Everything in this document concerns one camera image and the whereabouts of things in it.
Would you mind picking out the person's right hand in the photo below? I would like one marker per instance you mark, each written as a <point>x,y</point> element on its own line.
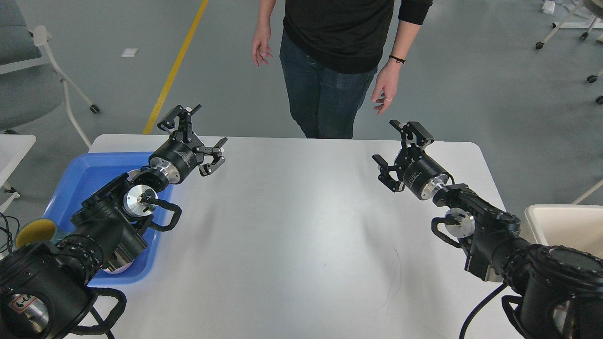
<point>261,51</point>

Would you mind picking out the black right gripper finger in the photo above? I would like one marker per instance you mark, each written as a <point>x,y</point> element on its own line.
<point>414,139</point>
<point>384,174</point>

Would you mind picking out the grey office chair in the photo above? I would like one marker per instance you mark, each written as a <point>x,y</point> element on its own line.
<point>32,84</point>

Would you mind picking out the teal mug yellow inside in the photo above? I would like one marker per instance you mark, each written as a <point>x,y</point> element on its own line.
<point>39,230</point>

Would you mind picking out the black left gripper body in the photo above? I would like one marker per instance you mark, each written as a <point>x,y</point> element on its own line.
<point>176,160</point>

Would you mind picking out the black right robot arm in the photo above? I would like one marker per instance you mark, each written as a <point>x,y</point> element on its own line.
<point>558,289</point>

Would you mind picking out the standing person dark clothes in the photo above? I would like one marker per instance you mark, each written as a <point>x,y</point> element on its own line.
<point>330,51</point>

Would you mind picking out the person's left hand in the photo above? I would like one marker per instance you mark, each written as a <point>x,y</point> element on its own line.
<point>386,86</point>

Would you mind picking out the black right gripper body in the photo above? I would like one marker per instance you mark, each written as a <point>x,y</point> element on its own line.
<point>420,173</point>

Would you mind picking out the paper scrap on floor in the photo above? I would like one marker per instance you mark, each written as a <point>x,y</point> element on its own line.
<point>129,52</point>

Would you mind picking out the square steel tray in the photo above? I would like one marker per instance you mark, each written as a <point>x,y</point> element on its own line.
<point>131,175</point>

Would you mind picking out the white bin right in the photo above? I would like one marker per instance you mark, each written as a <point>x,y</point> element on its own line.
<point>572,225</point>

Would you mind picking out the blue plastic tray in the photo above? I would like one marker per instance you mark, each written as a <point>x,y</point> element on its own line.
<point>84,176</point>

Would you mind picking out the white side table left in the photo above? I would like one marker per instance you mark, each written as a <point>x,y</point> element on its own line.
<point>13,148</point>

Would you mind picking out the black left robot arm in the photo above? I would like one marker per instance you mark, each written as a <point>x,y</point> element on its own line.
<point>45,292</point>

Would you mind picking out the pink mug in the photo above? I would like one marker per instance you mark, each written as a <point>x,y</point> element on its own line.
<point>116,265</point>

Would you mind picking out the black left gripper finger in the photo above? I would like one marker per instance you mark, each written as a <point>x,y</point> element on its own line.
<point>209,159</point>
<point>178,123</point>

